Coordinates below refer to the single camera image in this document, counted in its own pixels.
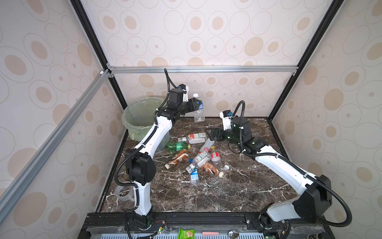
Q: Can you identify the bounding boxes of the brown coffee bottle right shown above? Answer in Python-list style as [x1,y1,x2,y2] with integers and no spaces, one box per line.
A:
[201,162,224,178]

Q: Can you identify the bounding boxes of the clear bottle red label yellow cap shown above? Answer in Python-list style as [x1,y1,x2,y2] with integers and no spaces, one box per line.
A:
[211,152,223,168]

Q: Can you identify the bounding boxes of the metal spoon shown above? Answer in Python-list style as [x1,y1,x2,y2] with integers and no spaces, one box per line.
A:
[227,230,240,239]

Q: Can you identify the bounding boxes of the small blue label water bottle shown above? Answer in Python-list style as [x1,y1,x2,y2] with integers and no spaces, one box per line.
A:
[190,169,199,185]

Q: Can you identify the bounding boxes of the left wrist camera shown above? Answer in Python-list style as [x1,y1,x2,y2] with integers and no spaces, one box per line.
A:
[178,84,189,102]

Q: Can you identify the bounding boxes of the white milky bottle red label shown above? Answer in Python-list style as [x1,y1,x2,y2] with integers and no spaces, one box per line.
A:
[199,137,215,153]

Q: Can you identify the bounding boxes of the green bin with plastic liner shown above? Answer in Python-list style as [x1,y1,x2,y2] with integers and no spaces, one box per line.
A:
[122,97,164,142]

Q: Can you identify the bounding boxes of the pink handled tool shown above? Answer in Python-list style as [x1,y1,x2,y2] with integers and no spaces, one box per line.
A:
[202,231,220,236]

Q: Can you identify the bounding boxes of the diagonal aluminium rail left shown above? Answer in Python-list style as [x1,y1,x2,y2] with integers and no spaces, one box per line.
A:
[1,69,111,224]

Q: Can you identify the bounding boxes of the brown coffee bottle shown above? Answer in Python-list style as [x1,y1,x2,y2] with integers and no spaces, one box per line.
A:
[165,149,189,169]
[201,162,224,178]

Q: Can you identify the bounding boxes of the brown coffee bottle left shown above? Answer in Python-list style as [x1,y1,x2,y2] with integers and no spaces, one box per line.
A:
[165,149,189,169]

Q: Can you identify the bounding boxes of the blue label white cap bottle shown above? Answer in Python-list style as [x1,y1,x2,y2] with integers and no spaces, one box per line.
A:
[194,100,205,122]

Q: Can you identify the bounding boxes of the horizontal aluminium rail back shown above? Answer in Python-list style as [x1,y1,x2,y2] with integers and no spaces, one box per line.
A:
[110,65,298,74]

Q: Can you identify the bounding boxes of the green Sprite bottle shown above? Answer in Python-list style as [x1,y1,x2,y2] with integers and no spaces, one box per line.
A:
[165,142,191,152]

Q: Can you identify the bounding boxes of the green snack packet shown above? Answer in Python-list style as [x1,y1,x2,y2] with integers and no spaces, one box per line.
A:
[178,229,195,239]

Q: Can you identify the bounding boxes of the black base frame rail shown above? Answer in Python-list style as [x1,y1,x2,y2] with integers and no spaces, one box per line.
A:
[78,213,334,239]

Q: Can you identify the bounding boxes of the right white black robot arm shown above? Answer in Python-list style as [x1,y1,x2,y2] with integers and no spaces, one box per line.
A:
[208,116,353,229]

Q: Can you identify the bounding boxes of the clear crushed bottle white cap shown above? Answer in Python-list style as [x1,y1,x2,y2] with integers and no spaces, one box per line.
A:
[203,163,226,187]

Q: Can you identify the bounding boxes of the clear bottle red green label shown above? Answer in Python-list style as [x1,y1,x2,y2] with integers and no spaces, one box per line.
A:
[178,132,207,144]

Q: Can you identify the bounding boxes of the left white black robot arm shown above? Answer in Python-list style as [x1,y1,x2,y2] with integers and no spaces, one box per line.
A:
[114,87,203,230]

